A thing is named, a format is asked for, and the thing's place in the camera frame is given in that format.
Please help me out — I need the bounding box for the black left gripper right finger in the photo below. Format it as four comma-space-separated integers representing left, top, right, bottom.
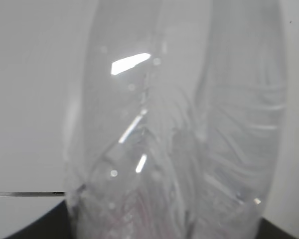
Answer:
260, 218, 298, 239

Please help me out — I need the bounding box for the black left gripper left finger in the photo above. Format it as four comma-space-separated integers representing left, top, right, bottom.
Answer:
6, 200, 72, 239

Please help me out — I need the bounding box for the clear water bottle red label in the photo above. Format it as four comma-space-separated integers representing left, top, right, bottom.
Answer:
64, 0, 287, 239

